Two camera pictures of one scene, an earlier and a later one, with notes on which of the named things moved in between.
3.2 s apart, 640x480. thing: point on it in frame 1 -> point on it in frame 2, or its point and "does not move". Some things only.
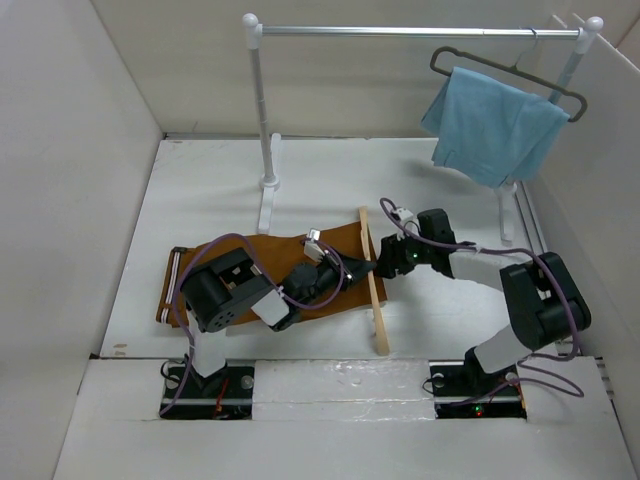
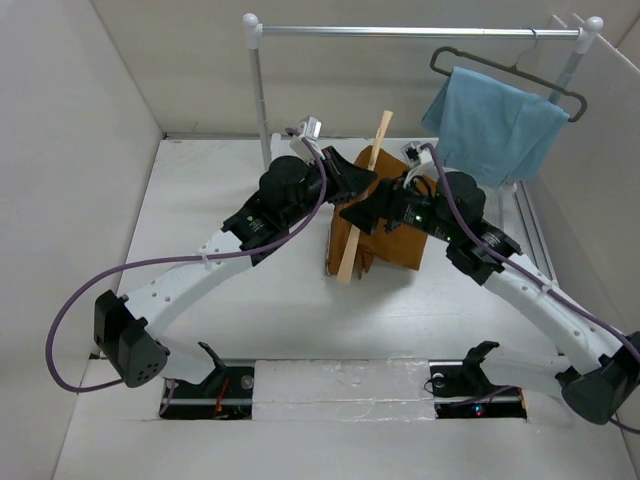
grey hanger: (514, 68) does not move
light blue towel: (490, 130) does not move
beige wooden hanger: (367, 243) -> (349, 256)
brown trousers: (274, 256) -> (397, 247)
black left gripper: (354, 270) -> (345, 177)
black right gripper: (391, 257) -> (384, 203)
